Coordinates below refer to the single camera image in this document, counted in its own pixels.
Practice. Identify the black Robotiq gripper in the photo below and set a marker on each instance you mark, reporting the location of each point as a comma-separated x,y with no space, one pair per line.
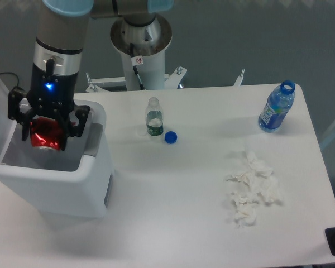
46,94

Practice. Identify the crushed red soda can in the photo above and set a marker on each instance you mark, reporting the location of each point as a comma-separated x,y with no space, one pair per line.
46,133

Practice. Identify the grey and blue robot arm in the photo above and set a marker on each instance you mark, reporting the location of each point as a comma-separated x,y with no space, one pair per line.
62,30

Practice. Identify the white trash can with lid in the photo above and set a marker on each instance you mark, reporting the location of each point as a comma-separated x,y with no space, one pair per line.
74,182

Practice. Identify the clear bottle with green label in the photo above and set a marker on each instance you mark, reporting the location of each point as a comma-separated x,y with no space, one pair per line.
154,117

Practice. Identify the blue bottle cap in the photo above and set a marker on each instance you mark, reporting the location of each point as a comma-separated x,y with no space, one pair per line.
170,137

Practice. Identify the crumpled white tissue left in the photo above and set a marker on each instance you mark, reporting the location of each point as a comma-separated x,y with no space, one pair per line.
246,177

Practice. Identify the crumpled white tissue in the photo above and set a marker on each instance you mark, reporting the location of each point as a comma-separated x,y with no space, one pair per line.
257,167
245,213
246,177
270,191

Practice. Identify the crumpled white tissue bottom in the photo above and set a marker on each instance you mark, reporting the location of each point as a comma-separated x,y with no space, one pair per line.
245,213

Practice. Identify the crumpled white tissue upper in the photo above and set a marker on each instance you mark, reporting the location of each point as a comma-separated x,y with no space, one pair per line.
257,167

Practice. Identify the blue plastic water bottle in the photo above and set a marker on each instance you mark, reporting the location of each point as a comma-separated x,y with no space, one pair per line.
277,106

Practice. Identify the crumpled white tissue right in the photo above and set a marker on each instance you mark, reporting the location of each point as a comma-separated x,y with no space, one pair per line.
270,191

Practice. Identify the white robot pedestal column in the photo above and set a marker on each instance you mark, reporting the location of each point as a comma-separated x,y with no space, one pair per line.
141,41

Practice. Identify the white metal base frame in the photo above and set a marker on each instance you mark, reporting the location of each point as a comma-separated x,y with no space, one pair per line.
172,81

